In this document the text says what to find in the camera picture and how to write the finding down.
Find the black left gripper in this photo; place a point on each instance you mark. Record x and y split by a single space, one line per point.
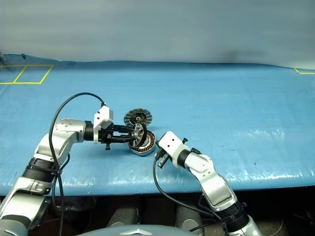
105 135

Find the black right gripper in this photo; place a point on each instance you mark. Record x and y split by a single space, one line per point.
164 159

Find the silver motor stator copper windings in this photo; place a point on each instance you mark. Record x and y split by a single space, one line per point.
147 147

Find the grey motor rotor disc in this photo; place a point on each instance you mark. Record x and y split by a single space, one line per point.
137 118

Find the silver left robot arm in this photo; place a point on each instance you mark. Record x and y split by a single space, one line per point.
64 132

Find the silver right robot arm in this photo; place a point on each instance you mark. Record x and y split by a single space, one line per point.
211 182

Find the grey rounded shape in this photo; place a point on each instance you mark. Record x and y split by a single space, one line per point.
123 217
189 218

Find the blue foam table cover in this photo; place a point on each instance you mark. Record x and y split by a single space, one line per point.
221 110

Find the grey-blue robot torso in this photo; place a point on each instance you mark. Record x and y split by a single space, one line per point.
133 232

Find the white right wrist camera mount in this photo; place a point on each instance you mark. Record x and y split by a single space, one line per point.
172 145

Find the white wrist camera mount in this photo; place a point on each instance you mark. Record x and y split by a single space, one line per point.
172 145
104 115

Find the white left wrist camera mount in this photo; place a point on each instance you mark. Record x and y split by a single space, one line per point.
104 115

